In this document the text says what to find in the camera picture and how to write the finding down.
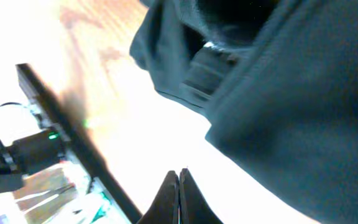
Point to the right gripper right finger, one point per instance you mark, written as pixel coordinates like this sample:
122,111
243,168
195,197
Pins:
194,209

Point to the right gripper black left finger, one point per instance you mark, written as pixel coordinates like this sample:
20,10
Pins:
165,206

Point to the black t-shirt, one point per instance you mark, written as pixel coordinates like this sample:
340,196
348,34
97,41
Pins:
278,82

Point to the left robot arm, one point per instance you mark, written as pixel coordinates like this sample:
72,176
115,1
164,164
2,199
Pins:
28,156

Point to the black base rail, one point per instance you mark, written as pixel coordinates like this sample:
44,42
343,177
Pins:
74,134

